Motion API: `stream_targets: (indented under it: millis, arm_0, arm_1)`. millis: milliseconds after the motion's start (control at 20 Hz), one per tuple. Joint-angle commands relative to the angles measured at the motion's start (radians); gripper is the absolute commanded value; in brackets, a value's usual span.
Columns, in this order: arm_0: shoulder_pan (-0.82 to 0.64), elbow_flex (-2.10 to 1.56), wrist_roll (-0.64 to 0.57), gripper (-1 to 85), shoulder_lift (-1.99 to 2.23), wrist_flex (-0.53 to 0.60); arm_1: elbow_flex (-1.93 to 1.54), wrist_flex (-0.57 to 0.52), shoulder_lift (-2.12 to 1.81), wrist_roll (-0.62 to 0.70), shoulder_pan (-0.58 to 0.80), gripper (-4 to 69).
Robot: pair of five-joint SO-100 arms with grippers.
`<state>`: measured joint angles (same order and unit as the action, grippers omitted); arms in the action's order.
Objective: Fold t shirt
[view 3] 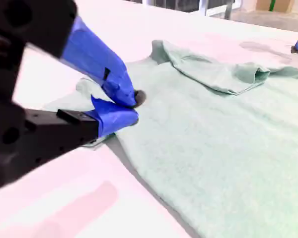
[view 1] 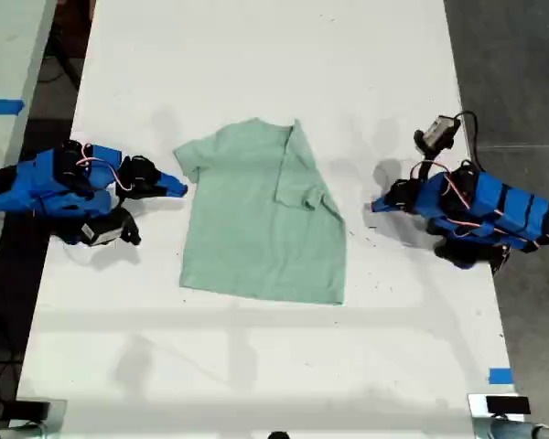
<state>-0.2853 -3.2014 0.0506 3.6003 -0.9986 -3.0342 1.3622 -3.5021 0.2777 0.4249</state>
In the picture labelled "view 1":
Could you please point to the small black box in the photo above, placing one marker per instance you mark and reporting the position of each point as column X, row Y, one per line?
column 34, row 408
column 508, row 404

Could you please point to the black round knob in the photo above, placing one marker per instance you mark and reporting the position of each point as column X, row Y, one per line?
column 278, row 435

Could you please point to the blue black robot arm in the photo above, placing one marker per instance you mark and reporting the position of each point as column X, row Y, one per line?
column 508, row 201
column 36, row 176

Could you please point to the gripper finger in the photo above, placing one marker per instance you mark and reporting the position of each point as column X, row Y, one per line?
column 174, row 192
column 171, row 182
column 389, row 208
column 385, row 200

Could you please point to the pale green T-shirt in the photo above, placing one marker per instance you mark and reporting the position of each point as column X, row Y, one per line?
column 256, row 228

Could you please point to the blue tape strip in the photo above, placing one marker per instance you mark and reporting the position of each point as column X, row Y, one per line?
column 501, row 376
column 2, row 106

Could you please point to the white side table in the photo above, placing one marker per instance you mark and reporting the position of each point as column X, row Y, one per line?
column 9, row 46

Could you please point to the black camera box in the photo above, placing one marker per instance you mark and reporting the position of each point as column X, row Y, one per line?
column 103, row 231
column 439, row 130

